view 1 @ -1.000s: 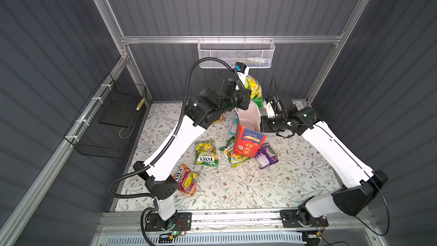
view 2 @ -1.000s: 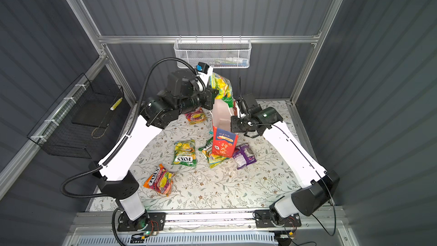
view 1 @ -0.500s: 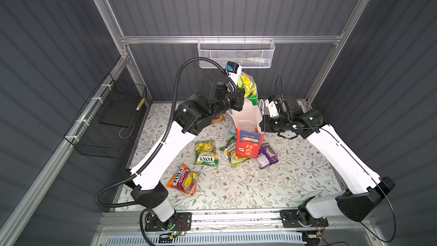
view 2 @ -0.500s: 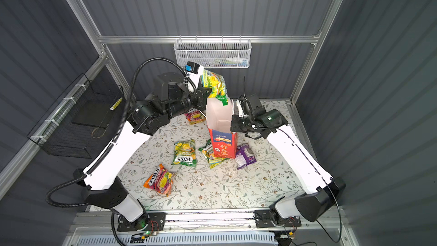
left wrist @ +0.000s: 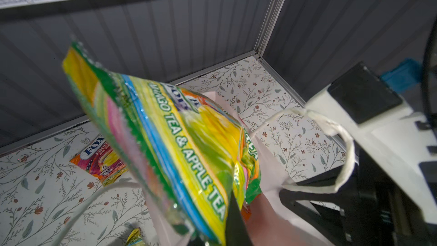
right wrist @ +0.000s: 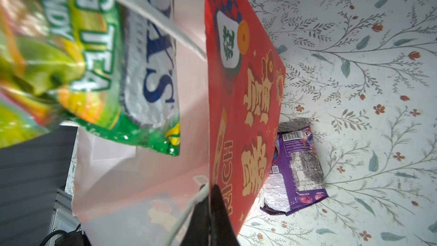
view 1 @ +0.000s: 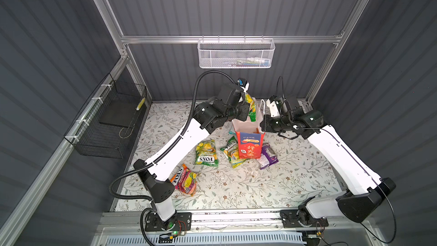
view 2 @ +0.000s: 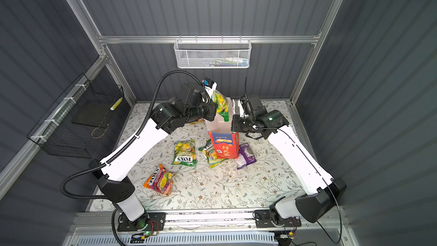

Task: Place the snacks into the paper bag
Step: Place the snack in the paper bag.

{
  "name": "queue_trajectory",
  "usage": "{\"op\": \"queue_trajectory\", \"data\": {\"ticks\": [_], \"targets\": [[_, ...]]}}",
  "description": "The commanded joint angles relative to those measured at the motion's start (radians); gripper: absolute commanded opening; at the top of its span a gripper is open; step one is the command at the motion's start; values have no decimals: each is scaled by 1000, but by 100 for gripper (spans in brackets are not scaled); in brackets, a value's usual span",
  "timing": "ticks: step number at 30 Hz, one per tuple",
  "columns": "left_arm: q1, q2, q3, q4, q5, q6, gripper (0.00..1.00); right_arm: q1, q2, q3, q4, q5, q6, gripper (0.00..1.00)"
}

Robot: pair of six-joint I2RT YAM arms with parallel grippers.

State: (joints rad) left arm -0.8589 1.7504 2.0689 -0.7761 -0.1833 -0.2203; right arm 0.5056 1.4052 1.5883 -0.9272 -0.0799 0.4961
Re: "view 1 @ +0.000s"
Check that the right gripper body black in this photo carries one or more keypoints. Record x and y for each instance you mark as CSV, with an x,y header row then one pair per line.
x,y
268,123

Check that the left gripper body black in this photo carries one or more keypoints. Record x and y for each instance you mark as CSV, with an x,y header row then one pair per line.
x,y
244,110

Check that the green yellow candy bag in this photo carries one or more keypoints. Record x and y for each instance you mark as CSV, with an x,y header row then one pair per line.
x,y
231,151
252,114

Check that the red paper gift bag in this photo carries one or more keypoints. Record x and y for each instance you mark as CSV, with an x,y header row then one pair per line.
x,y
249,135

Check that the green Fox's candy bag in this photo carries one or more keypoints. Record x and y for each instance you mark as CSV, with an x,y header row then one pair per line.
x,y
206,153

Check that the orange pink Fox's candy bag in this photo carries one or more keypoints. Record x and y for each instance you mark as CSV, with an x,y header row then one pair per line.
x,y
185,180

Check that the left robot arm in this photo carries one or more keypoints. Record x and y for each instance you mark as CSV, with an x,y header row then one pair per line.
x,y
205,118

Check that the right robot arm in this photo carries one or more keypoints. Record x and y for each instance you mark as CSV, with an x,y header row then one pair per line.
x,y
365,189

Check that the items in white basket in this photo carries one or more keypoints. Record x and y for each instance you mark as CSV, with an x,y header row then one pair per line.
x,y
251,62

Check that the purple snack packet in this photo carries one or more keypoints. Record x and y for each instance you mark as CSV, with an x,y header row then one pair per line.
x,y
268,157

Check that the yellow tube in black basket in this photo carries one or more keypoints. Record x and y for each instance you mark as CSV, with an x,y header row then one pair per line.
x,y
140,104

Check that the white wire wall basket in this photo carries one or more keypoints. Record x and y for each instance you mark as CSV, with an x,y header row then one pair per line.
x,y
216,53

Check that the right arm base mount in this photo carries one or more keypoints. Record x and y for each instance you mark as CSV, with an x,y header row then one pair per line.
x,y
297,218

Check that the black wire wall basket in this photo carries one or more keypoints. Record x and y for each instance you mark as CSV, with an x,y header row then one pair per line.
x,y
111,123

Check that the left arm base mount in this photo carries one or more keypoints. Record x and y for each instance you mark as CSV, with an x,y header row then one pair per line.
x,y
178,222

